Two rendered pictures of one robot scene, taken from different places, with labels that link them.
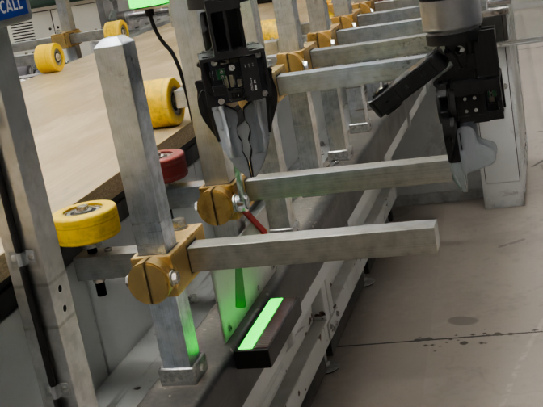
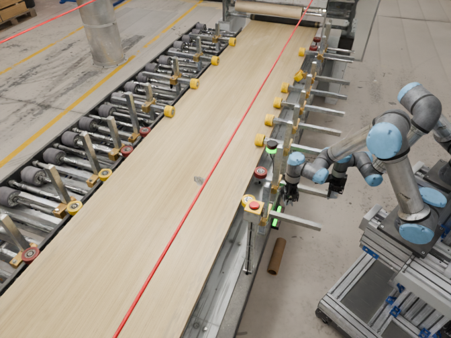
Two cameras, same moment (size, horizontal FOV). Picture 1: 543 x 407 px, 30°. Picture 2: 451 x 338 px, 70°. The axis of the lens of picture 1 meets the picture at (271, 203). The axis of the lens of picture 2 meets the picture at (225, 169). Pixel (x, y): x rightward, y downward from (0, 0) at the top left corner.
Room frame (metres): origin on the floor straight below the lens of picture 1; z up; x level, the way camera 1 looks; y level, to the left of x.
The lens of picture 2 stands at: (-0.04, 0.29, 2.27)
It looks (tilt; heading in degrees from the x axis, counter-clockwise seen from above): 43 degrees down; 3
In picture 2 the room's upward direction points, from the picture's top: straight up
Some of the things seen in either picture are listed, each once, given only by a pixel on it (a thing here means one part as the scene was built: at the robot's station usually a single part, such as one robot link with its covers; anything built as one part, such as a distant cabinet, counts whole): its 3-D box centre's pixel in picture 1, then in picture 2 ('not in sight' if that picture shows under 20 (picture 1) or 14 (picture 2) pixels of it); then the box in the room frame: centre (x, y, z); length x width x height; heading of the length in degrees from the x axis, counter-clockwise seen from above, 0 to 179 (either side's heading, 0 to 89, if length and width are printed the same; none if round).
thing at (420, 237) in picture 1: (250, 253); (281, 216); (1.12, 0.03, 0.84); 0.44 x 0.03 x 0.04; 73
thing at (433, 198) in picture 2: not in sight; (426, 204); (0.92, -0.53, 1.21); 0.13 x 0.12 x 0.14; 147
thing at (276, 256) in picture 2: not in sight; (276, 255); (1.37, -0.04, 0.04); 0.30 x 0.08 x 0.08; 163
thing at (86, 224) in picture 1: (92, 250); (247, 205); (1.18, 0.22, 0.85); 0.08 x 0.08 x 0.11
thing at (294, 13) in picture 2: not in sight; (285, 11); (4.00, -0.19, 1.05); 1.43 x 0.12 x 0.12; 73
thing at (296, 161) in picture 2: not in sight; (296, 164); (1.12, 0.01, 1.23); 0.09 x 0.08 x 0.11; 57
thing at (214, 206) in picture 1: (226, 194); (274, 183); (1.37, 0.06, 0.85); 0.14 x 0.06 x 0.05; 163
